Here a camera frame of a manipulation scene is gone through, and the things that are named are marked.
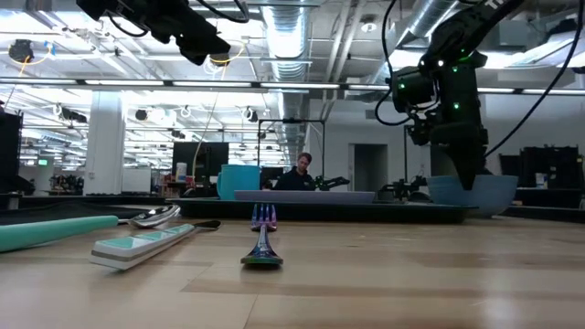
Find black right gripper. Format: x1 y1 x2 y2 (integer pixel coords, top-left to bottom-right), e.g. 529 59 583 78
406 116 490 192

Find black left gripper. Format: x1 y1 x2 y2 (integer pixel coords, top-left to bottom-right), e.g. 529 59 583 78
150 9 232 67

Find blue bowl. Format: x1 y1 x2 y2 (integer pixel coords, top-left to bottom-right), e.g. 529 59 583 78
427 175 520 218

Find lavender plate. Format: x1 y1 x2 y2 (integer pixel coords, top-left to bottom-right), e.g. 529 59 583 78
234 189 377 205

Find knife with patterned teal handle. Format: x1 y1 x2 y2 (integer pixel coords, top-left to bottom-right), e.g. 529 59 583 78
89 219 223 271

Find iridescent fork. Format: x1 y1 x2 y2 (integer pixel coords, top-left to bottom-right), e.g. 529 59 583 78
240 203 284 267

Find teal-handled spoon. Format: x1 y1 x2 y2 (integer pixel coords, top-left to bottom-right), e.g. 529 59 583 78
0 204 182 254

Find dark green tray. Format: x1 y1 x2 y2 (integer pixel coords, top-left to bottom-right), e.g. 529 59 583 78
166 196 479 225

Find black storage crates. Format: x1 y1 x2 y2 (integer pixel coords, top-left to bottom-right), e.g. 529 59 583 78
497 145 584 189

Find long linear light fixture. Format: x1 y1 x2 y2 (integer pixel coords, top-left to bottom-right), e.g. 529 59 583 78
0 78 342 90
477 86 585 96

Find grey door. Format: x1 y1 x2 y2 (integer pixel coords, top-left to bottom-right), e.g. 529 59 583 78
349 143 388 193

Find white column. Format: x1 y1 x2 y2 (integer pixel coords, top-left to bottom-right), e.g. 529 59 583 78
83 90 125 196

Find white cabinet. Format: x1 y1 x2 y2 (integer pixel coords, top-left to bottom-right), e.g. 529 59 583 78
121 167 152 194

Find person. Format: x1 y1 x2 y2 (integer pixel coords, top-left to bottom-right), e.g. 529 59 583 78
272 152 321 192

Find black ceiling device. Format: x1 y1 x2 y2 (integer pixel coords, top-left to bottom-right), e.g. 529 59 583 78
7 38 36 64

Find tall black cabinet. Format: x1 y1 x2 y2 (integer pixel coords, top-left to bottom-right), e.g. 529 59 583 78
0 111 24 196

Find silver ceiling duct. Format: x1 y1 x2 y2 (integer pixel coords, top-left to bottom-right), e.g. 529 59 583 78
395 0 461 47
260 0 312 161

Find black metal table frame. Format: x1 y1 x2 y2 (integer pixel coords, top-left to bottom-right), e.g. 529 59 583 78
0 194 585 220

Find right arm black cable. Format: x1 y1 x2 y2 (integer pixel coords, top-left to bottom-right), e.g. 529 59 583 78
374 0 413 127

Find black power cable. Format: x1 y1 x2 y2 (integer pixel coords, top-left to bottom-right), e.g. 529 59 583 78
484 0 585 159

